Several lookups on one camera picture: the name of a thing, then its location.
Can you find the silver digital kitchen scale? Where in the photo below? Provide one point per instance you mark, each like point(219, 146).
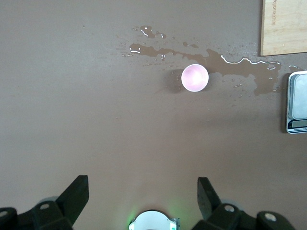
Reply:
point(299, 95)

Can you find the wooden cutting board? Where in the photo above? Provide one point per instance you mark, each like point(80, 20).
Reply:
point(285, 26)

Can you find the spilled liquid puddle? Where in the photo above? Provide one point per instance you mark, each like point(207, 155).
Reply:
point(263, 76)

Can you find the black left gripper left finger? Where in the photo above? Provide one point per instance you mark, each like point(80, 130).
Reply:
point(69, 198)

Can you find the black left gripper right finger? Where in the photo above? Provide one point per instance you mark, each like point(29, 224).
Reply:
point(208, 198)

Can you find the pink plastic cup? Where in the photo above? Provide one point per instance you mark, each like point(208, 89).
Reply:
point(195, 77)

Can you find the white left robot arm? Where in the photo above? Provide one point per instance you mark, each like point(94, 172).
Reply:
point(153, 221)

